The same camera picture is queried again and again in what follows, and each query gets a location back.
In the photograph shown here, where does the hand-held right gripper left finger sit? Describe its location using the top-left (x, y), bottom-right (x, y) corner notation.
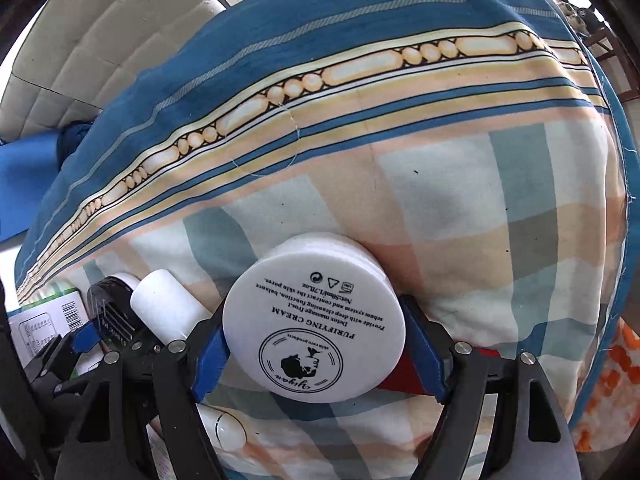
top-left (55, 301), bottom-right (233, 480)

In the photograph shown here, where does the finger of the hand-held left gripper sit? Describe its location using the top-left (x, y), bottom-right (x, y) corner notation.
top-left (118, 329), bottom-right (169, 362)
top-left (22, 322), bottom-right (107, 402)

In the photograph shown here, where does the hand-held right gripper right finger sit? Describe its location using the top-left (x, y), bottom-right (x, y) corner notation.
top-left (399, 295), bottom-right (584, 480)

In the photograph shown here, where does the black capped tube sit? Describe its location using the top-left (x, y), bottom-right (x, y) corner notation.
top-left (87, 280), bottom-right (143, 345)

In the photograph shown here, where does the white round cream jar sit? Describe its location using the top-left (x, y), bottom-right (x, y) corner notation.
top-left (222, 232), bottom-right (408, 403)

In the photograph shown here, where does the red flat packet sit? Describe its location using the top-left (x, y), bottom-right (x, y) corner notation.
top-left (379, 344), bottom-right (502, 397)

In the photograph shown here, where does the white and green carton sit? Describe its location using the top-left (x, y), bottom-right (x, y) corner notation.
top-left (9, 284), bottom-right (91, 376)

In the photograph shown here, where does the white plastic bottle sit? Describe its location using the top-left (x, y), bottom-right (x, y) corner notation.
top-left (130, 269), bottom-right (213, 347)

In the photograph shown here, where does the small white jar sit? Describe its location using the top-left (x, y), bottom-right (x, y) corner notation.
top-left (107, 272), bottom-right (142, 292)

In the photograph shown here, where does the blue foam mat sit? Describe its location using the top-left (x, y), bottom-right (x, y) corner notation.
top-left (0, 139), bottom-right (68, 242)

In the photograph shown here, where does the orange and white cloth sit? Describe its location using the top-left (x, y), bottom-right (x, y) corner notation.
top-left (570, 319), bottom-right (640, 453)

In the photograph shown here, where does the dark blue cloth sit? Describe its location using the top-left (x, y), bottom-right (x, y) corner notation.
top-left (56, 119), bottom-right (99, 167)

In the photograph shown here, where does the blue striped checked quilt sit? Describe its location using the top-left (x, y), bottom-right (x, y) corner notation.
top-left (15, 0), bottom-right (632, 480)

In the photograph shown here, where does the white padded headboard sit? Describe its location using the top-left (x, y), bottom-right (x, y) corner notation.
top-left (0, 0), bottom-right (227, 142)

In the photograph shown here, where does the dark wooden chair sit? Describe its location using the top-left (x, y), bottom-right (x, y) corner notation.
top-left (560, 2), bottom-right (632, 106)

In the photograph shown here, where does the white tube with dark ring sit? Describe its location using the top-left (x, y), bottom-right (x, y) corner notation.
top-left (198, 404), bottom-right (249, 453)

